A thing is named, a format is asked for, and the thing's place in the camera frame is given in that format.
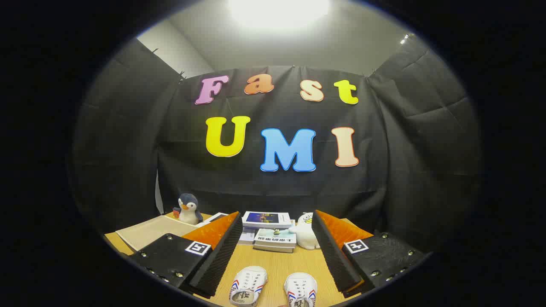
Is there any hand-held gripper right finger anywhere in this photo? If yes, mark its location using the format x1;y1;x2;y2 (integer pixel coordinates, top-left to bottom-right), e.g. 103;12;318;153
311;209;430;299

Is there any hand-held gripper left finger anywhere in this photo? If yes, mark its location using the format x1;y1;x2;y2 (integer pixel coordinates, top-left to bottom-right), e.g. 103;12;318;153
127;211;244;299

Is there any white canvas shoe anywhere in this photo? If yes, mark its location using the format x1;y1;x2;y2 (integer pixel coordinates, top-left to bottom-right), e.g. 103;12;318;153
229;266;268;307
284;273;318;307

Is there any beige fabric storage box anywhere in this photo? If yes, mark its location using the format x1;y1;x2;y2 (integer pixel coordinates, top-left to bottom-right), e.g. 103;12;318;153
115;214;199;252

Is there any book with portrait cover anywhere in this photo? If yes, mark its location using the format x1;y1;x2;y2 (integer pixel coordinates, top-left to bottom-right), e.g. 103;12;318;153
196;212;229;226

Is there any white duck plush toy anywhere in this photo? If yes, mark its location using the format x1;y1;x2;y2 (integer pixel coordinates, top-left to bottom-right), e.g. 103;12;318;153
289;212;320;250

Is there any dark-edged thick book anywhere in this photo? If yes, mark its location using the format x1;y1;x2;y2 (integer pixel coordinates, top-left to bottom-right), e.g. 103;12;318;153
253;243;295;254

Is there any grey penguin plush toy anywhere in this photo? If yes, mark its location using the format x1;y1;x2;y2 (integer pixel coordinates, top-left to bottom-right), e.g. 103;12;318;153
173;193;204;225

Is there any book with pale sky cover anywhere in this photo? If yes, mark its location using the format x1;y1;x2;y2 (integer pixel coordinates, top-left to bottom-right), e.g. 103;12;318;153
254;228;297;249

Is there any book with night photo cover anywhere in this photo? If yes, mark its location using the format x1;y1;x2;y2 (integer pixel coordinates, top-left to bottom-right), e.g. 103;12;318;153
242;211;293;229

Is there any black backdrop cloth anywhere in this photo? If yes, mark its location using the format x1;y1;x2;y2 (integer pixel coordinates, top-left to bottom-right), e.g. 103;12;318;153
70;38;482;252

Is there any bright ceiling light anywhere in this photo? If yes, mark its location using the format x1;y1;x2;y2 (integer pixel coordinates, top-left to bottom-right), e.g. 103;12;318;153
228;0;331;28

